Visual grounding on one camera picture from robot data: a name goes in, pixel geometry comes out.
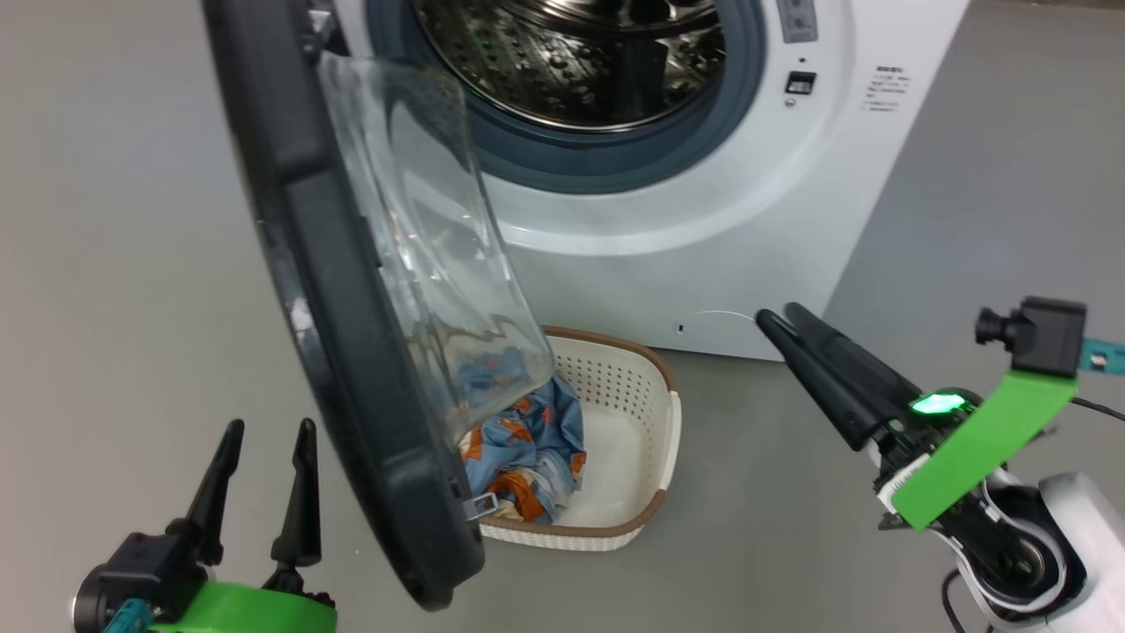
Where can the teal right camera connector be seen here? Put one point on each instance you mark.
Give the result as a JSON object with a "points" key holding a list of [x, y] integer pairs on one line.
{"points": [[1103, 356]]}

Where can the black round washer door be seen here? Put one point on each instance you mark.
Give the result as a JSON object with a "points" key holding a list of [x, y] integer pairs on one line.
{"points": [[352, 308]]}

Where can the washing machine drum opening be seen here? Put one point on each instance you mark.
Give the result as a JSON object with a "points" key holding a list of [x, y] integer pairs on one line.
{"points": [[545, 70]]}

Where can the teal camera connector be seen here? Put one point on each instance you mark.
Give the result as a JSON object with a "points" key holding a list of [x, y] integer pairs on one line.
{"points": [[127, 617], [1103, 356]]}

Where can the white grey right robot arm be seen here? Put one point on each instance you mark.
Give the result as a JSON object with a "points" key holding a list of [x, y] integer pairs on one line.
{"points": [[1081, 545]]}

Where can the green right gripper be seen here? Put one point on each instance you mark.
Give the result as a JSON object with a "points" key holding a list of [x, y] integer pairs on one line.
{"points": [[976, 448]]}

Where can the round white filter cover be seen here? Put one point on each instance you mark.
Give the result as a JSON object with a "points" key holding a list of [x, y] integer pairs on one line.
{"points": [[721, 330]]}

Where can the grey instruction label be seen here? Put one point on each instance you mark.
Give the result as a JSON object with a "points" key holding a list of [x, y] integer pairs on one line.
{"points": [[797, 19]]}

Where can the teal left camera connector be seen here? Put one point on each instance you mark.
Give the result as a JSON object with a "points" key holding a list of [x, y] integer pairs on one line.
{"points": [[127, 617]]}

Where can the white basket with brown rim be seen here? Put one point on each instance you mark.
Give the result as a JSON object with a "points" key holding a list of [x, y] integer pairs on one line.
{"points": [[624, 440]]}

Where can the white front-load washing machine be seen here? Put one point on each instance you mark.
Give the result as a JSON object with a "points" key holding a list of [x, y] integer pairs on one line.
{"points": [[703, 264]]}

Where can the black door lock socket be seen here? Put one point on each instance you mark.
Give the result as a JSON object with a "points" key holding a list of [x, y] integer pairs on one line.
{"points": [[800, 83]]}

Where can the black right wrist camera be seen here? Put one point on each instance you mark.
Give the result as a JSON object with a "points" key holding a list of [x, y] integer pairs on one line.
{"points": [[1046, 338]]}

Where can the printed warning text label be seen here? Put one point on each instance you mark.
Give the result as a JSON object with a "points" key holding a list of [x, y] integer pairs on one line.
{"points": [[885, 88]]}

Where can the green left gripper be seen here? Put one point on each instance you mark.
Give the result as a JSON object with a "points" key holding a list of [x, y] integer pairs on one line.
{"points": [[246, 611]]}

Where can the blue patterned garment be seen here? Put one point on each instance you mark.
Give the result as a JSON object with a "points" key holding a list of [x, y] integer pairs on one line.
{"points": [[540, 444]]}

